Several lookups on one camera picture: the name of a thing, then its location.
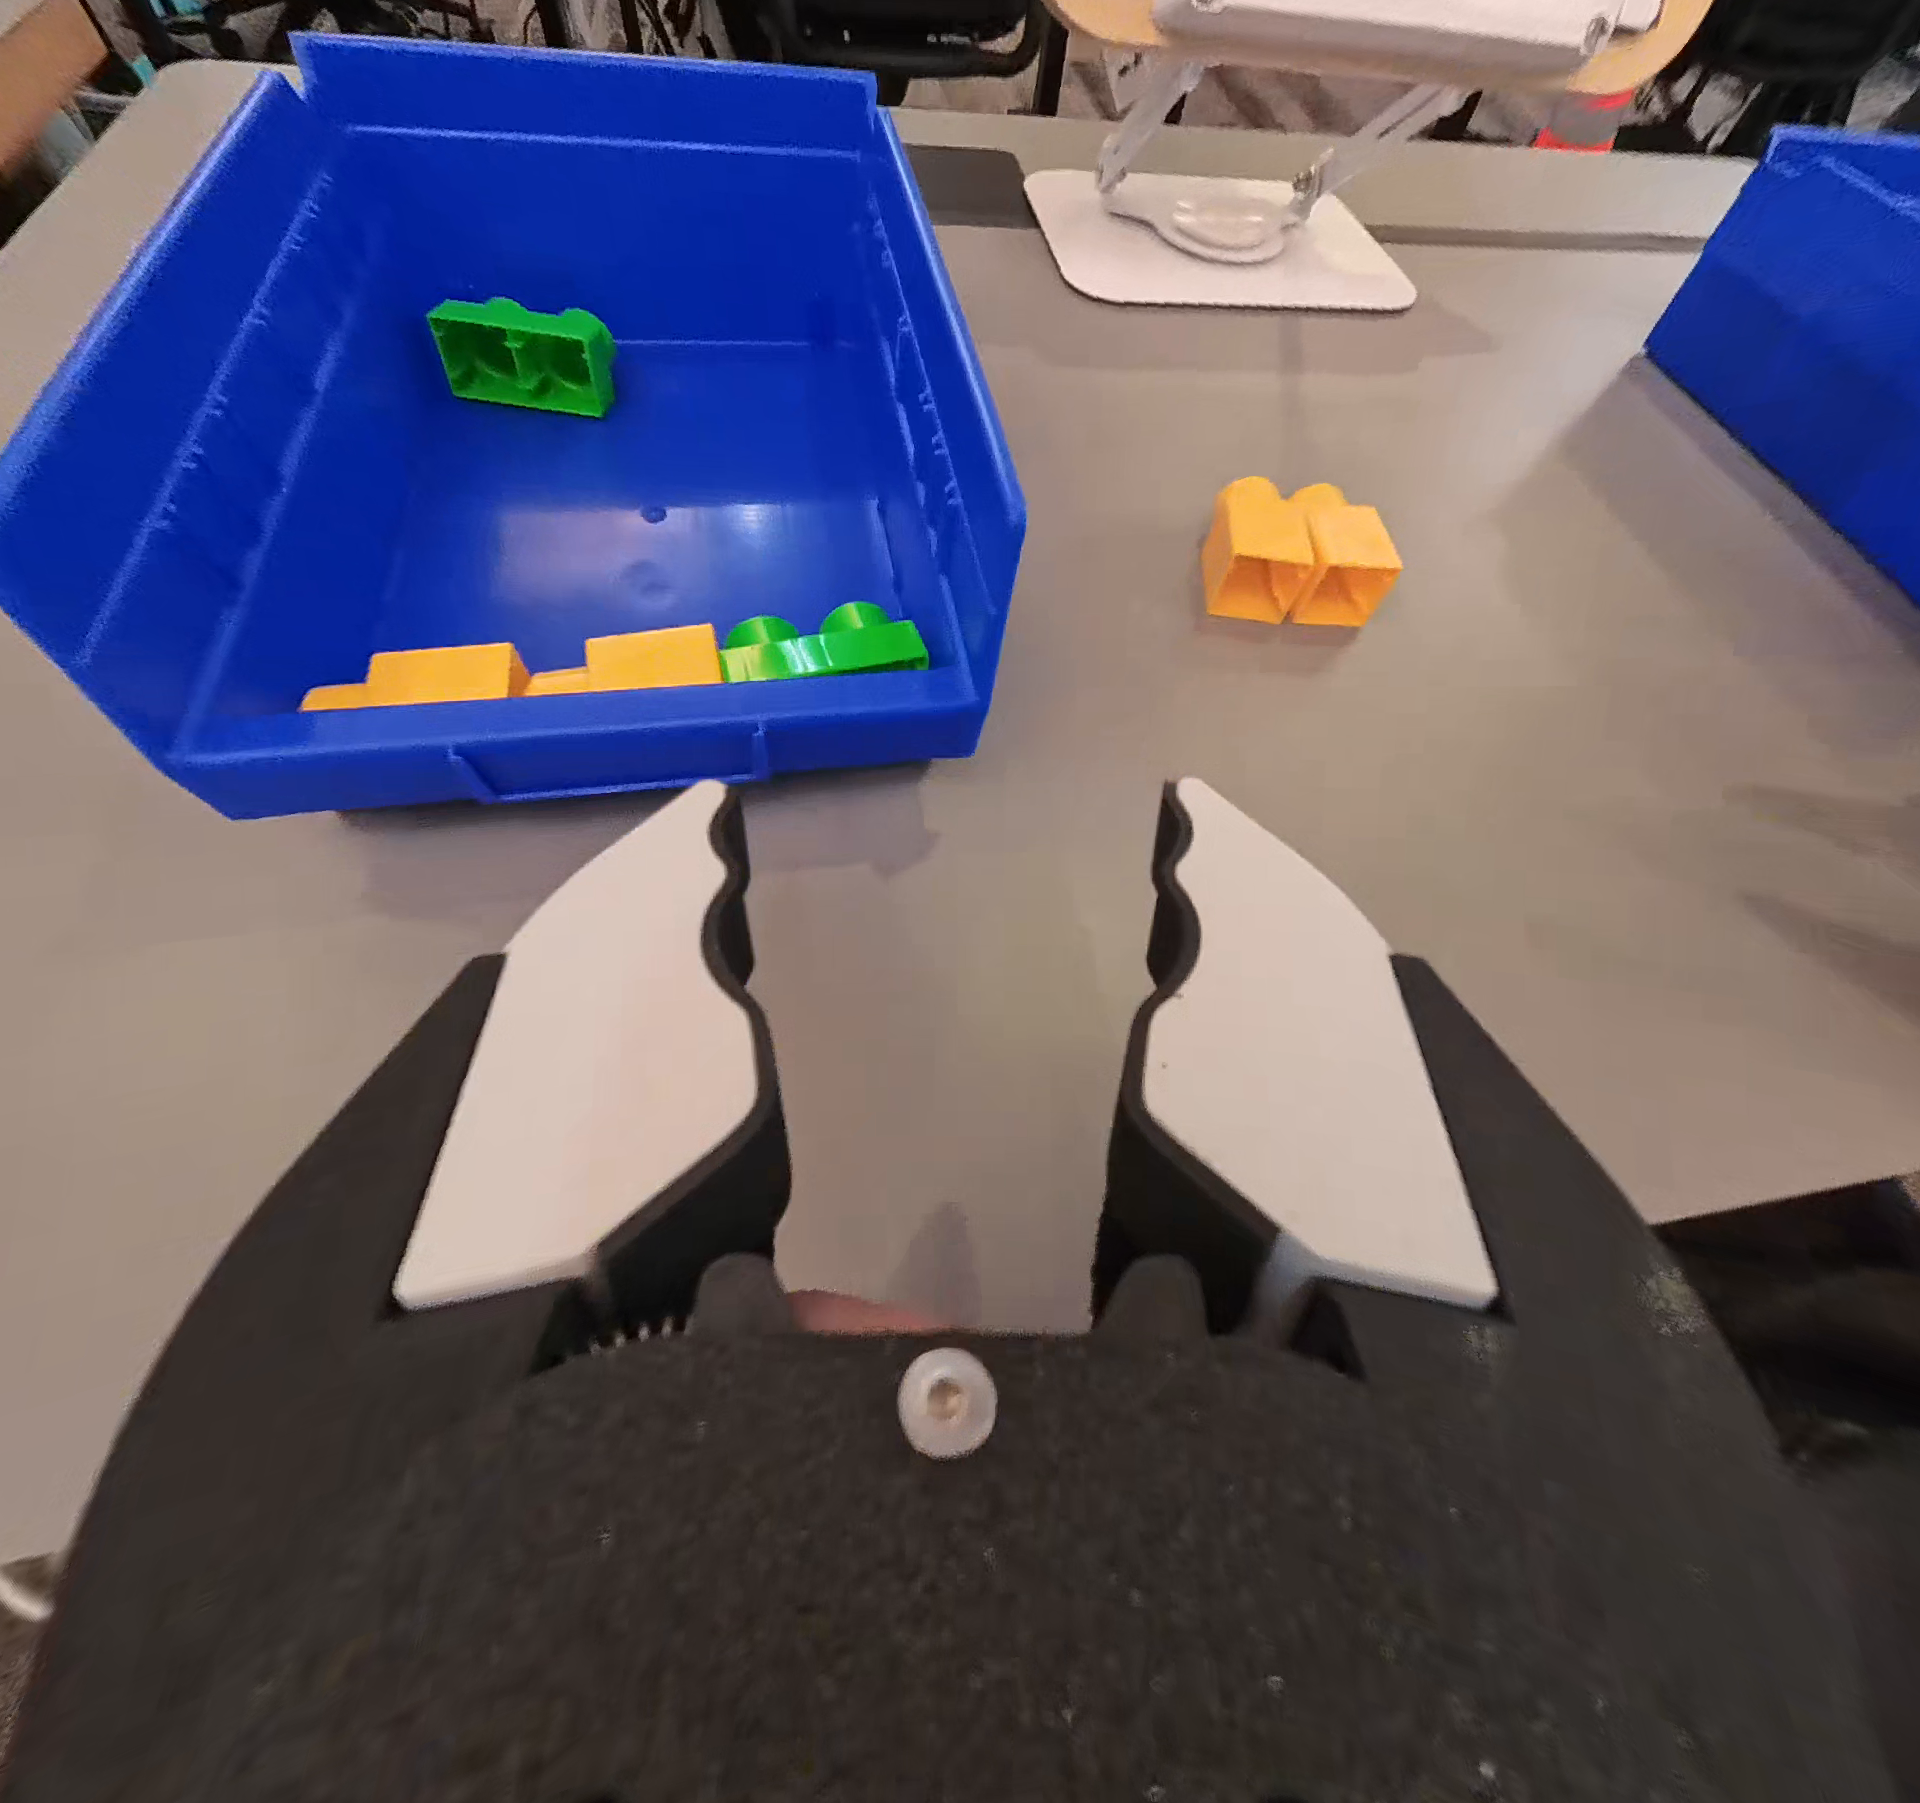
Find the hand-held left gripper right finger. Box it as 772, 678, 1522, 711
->
1092, 776, 1503, 1346

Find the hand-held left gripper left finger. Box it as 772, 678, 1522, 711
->
391, 780, 791, 1331

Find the blue plastic storage bin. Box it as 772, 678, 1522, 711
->
1641, 123, 1920, 608
0, 29, 1028, 823

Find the green toy block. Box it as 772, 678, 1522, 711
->
718, 601, 933, 683
423, 294, 619, 419

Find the grey desk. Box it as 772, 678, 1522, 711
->
0, 60, 1920, 1563

